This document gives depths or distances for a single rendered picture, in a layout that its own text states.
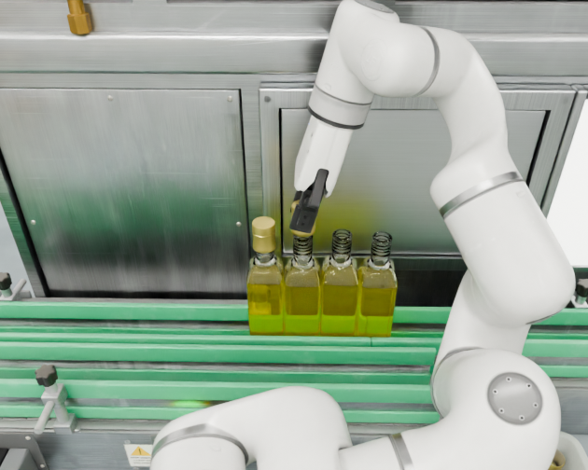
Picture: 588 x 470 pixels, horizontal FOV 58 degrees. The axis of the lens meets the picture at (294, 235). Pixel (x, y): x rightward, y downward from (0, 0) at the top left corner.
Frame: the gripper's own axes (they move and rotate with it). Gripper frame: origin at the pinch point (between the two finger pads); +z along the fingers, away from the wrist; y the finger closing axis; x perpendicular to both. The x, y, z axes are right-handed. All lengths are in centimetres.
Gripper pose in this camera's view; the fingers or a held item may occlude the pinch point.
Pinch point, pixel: (303, 211)
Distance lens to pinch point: 75.8
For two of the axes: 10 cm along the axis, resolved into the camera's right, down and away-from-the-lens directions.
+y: -0.3, 5.7, -8.2
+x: 9.6, 2.3, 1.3
